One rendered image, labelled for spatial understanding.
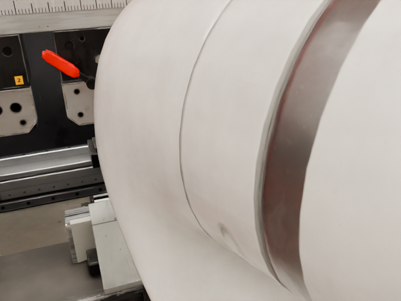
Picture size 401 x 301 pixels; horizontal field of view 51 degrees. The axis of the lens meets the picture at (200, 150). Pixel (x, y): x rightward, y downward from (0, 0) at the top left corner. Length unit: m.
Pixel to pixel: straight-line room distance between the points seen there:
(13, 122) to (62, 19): 0.19
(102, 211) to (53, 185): 0.31
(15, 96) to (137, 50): 0.61
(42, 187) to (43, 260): 0.23
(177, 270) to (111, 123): 0.07
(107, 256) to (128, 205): 0.53
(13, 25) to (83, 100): 0.16
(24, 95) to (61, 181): 0.41
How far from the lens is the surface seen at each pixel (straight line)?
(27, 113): 0.77
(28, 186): 1.13
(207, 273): 0.19
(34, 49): 1.30
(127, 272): 0.68
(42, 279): 0.92
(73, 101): 0.77
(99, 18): 0.75
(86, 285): 0.87
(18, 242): 2.73
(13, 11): 0.75
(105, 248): 0.74
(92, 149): 1.07
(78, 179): 1.12
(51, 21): 0.75
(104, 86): 0.18
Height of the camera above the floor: 1.42
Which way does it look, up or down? 23 degrees down
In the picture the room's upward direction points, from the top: 3 degrees counter-clockwise
